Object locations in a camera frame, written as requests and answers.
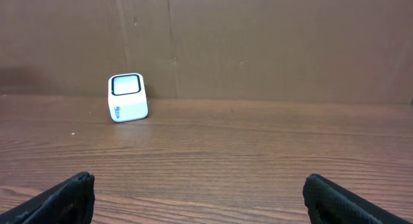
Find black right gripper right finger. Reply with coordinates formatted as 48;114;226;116
303;174;411;224

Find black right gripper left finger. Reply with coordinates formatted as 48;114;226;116
1;172;95;224

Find white barcode scanner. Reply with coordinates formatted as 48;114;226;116
108;73;148;123

